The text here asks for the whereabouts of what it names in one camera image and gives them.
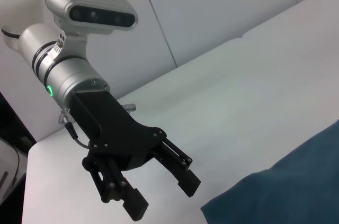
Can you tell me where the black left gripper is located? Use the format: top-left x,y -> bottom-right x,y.
68,89 -> 202,222

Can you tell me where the blue t-shirt with white print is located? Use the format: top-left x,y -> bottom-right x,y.
200,119 -> 339,224

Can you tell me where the dark red left arm cable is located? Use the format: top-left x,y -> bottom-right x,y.
57,103 -> 137,149

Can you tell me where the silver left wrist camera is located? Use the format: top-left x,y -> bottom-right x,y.
43,0 -> 139,58

